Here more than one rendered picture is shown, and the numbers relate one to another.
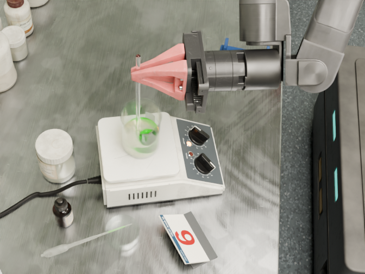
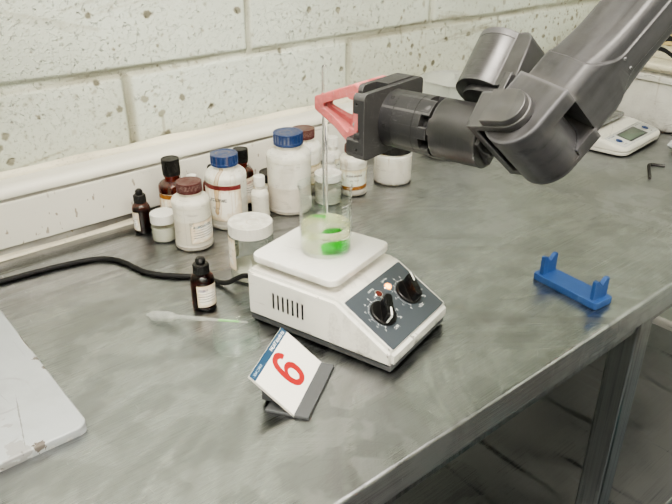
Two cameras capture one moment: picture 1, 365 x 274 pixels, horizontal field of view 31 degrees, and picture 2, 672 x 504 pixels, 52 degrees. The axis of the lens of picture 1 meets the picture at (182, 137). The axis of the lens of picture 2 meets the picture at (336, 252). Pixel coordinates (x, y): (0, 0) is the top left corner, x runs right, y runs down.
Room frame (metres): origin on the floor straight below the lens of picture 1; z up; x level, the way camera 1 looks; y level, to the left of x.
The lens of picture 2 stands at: (0.09, -0.49, 1.20)
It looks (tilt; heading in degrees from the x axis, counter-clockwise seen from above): 27 degrees down; 49
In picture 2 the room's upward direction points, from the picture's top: straight up
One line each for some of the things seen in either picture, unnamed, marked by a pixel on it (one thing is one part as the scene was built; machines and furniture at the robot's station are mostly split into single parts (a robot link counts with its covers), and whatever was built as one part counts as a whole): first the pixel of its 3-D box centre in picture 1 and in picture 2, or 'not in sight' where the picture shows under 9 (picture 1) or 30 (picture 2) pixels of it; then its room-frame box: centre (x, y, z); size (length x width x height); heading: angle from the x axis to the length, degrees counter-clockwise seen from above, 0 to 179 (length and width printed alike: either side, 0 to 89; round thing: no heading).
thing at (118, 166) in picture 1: (138, 146); (321, 251); (0.55, 0.07, 0.83); 0.12 x 0.12 x 0.01; 14
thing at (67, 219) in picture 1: (62, 210); (202, 281); (0.45, 0.18, 0.78); 0.03 x 0.03 x 0.07
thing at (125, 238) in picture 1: (122, 232); (236, 336); (0.43, 0.08, 0.76); 0.06 x 0.06 x 0.02
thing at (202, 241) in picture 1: (188, 236); (293, 371); (0.43, -0.03, 0.77); 0.09 x 0.06 x 0.04; 33
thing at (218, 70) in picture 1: (215, 70); (409, 120); (0.58, -0.04, 1.01); 0.10 x 0.07 x 0.07; 10
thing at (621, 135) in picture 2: not in sight; (585, 125); (1.44, 0.25, 0.77); 0.26 x 0.19 x 0.05; 95
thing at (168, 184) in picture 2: not in sight; (173, 192); (0.55, 0.41, 0.80); 0.04 x 0.04 x 0.11
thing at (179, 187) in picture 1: (153, 159); (339, 289); (0.56, 0.04, 0.79); 0.22 x 0.13 x 0.08; 104
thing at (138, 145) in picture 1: (141, 131); (324, 219); (0.55, 0.06, 0.88); 0.07 x 0.06 x 0.08; 20
